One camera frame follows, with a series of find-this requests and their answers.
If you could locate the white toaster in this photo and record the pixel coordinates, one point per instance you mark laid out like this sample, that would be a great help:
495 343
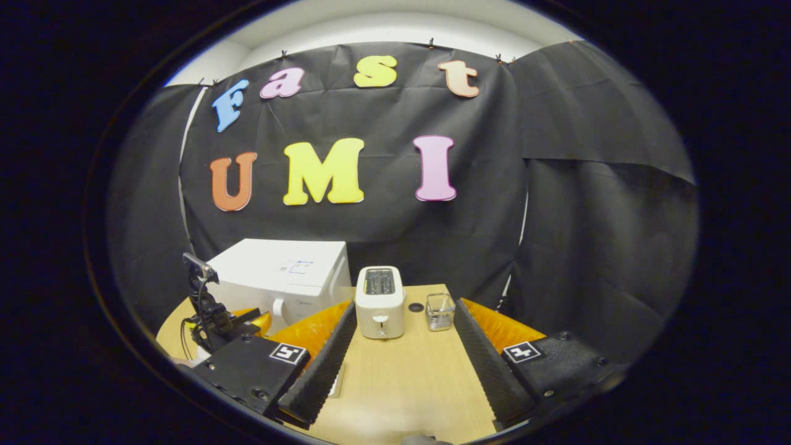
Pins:
380 309

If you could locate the white rectangular dish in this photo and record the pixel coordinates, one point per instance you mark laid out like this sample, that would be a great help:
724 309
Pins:
337 380

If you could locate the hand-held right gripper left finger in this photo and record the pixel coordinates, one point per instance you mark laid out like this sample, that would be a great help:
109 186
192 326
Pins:
324 368

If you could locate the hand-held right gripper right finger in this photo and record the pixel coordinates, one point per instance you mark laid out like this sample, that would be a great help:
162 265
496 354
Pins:
488 368

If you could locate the black backdrop cloth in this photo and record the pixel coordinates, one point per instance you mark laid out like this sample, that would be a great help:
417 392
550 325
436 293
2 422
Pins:
618 247

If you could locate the small black round lid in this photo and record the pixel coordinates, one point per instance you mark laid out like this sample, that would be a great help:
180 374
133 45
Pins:
416 307

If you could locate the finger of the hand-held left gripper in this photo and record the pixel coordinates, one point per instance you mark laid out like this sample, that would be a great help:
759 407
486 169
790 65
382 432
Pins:
261 321

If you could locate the white microwave oven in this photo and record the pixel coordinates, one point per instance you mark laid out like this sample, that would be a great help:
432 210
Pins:
278 259

